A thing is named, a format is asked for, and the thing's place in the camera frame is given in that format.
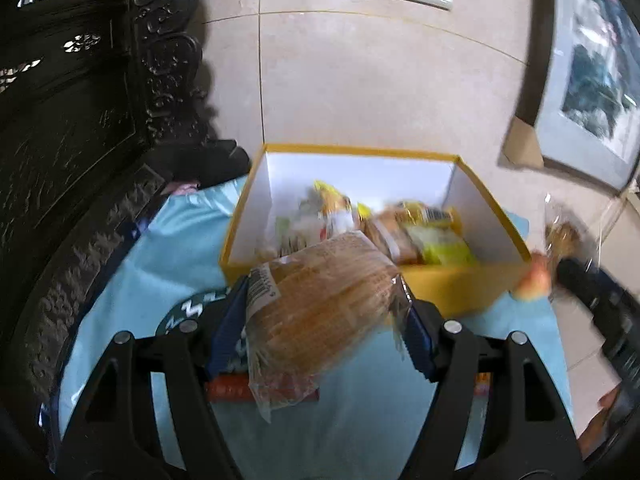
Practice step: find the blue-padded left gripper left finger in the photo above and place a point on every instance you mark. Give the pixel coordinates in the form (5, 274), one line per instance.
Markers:
(226, 330)

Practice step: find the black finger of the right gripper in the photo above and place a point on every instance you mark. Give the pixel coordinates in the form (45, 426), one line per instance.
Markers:
(591, 285)

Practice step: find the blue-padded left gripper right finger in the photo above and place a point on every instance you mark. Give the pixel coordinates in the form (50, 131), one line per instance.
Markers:
(418, 340)

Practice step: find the round bread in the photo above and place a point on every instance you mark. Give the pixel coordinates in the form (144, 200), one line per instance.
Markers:
(309, 311)

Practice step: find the small cakes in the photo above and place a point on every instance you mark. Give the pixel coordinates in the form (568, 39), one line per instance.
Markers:
(566, 236)

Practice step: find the yellow-green snack packet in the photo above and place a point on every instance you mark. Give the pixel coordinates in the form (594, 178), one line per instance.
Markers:
(437, 234)

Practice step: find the brown pastry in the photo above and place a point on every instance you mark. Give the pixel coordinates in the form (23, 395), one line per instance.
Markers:
(385, 230)

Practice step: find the bag of white steamed buns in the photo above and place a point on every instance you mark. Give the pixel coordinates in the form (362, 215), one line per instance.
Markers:
(292, 231)

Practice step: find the orange packet with white label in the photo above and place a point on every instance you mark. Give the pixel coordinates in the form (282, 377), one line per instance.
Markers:
(336, 210)

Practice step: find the person's right hand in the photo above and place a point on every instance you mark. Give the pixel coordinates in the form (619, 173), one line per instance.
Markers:
(596, 431)

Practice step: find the red long biscuit pack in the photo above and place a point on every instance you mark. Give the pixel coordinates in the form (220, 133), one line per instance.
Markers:
(235, 387)

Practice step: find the red orange snack packet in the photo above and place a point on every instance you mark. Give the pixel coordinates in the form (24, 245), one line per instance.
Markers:
(482, 384)

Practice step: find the red apple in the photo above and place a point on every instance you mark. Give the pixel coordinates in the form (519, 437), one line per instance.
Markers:
(536, 283)

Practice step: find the yellow cardboard shoe box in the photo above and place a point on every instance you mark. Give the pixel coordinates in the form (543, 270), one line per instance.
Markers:
(284, 174)

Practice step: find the light blue cartoon tablecloth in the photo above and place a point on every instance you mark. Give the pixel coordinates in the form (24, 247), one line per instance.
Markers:
(370, 411)

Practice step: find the framed lotus painting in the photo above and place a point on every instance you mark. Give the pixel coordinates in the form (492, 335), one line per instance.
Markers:
(581, 96)

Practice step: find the dark carved wooden furniture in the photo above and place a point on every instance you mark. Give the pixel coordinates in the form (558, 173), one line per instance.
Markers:
(99, 107)

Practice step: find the cardboard frame corner protector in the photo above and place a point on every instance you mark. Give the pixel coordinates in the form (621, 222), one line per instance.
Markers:
(521, 146)

